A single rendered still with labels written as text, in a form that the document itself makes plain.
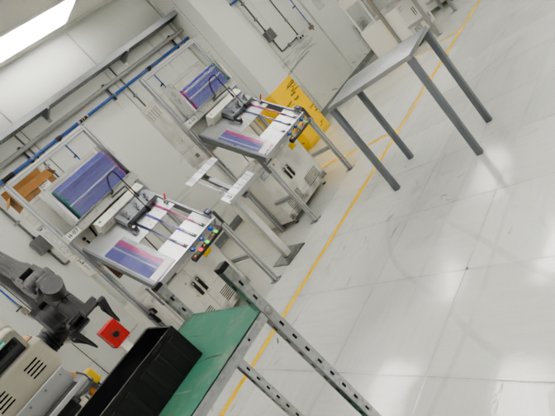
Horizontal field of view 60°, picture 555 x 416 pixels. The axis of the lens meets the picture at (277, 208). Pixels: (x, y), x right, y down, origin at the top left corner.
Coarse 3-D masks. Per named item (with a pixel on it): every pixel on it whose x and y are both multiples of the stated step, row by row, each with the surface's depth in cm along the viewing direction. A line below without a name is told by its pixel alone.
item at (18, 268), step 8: (0, 256) 140; (8, 256) 140; (0, 264) 138; (8, 264) 138; (16, 264) 138; (24, 264) 137; (32, 264) 137; (0, 272) 141; (8, 272) 136; (16, 272) 136; (24, 272) 135; (32, 272) 135; (40, 272) 135; (16, 280) 134; (24, 280) 136; (32, 280) 133; (32, 288) 132
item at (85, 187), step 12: (96, 156) 372; (84, 168) 364; (96, 168) 370; (108, 168) 375; (120, 168) 380; (72, 180) 357; (84, 180) 363; (96, 180) 367; (108, 180) 373; (120, 180) 378; (60, 192) 350; (72, 192) 355; (84, 192) 360; (96, 192) 365; (72, 204) 353; (84, 204) 358
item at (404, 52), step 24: (408, 48) 300; (432, 48) 319; (360, 72) 353; (384, 72) 300; (456, 72) 323; (336, 96) 348; (360, 96) 365; (432, 96) 297; (336, 120) 339; (384, 120) 372; (456, 120) 300; (360, 144) 343; (384, 168) 351
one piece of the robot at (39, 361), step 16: (32, 336) 161; (48, 336) 159; (32, 352) 154; (48, 352) 156; (16, 368) 150; (32, 368) 153; (48, 368) 156; (0, 384) 147; (16, 384) 150; (32, 384) 152; (0, 400) 146; (16, 400) 149; (80, 400) 160
